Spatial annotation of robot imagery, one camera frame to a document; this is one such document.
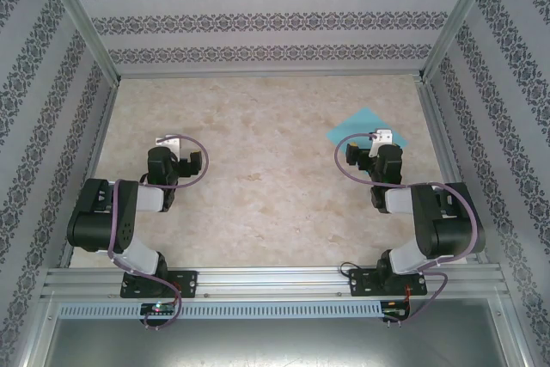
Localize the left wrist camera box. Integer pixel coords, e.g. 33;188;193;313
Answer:
155;133;182;157

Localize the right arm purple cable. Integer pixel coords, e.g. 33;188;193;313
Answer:
333;132;480;323

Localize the grey sheet metal panel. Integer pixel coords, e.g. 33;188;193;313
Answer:
42;315;515;367

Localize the light blue paper sheet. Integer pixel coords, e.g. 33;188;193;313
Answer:
325;107;410;179

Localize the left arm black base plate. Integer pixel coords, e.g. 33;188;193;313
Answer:
119;270;199;299

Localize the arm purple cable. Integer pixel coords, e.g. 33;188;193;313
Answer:
333;132;480;323
107;136;211;330

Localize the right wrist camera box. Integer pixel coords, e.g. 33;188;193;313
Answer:
368;127;394;158

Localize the slotted grey cable duct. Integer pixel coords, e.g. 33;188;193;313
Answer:
58;300;384;319

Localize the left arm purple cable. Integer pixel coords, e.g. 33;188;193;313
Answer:
107;136;211;330

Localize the aluminium mounting rail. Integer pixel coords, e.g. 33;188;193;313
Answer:
40;266;510;299

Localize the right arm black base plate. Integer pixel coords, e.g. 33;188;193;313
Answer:
348;266;429;298

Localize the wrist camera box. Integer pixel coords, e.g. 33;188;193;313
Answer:
155;133;182;157
368;127;394;158

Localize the aluminium frame post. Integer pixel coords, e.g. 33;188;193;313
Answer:
37;0;122;84
416;0;515;84

